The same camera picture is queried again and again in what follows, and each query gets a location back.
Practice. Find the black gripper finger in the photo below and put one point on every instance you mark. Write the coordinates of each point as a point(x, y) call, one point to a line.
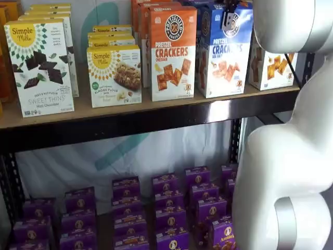
point(229, 20)

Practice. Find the blue sea salt pretzel crackers box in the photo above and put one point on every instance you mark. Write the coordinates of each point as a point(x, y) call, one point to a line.
point(199, 15)
point(192, 2)
point(226, 75)

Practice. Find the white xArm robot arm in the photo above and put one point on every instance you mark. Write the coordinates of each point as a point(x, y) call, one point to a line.
point(286, 156)

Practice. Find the yellow pretzel crackers box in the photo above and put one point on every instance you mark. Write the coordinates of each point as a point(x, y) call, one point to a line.
point(273, 70)

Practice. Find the orange cheddar pretzel crackers box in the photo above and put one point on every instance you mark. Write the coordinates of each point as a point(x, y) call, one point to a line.
point(134, 15)
point(143, 31)
point(171, 60)

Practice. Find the Simple Mills almond bars box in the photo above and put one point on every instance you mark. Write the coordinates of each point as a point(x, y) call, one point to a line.
point(112, 41)
point(109, 34)
point(114, 78)
point(112, 29)

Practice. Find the black metal wooden shelf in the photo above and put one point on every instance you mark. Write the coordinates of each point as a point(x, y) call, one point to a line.
point(130, 125)

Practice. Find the purple Annie's snack box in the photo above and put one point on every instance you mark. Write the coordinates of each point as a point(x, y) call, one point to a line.
point(230, 186)
point(78, 222)
point(205, 192)
point(78, 242)
point(169, 200)
point(131, 243)
point(80, 199)
point(32, 230)
point(197, 177)
point(228, 172)
point(212, 209)
point(127, 207)
point(172, 242)
point(170, 220)
point(222, 237)
point(28, 246)
point(130, 224)
point(165, 183)
point(126, 187)
point(39, 208)

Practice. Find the wooden shelf board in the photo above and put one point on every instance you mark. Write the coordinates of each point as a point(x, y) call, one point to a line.
point(104, 114)

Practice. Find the Simple Mills sweet thins box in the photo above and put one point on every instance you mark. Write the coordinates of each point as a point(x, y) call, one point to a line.
point(39, 70)
point(50, 5)
point(49, 8)
point(72, 65)
point(46, 12)

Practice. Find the plain orange box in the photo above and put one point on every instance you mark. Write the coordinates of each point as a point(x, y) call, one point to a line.
point(5, 65)
point(14, 9)

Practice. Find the white backdrop sheet teal logo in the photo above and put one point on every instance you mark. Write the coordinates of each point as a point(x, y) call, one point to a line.
point(65, 161)

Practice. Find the purple snack boxes group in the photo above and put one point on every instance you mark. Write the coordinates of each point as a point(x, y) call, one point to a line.
point(105, 231)

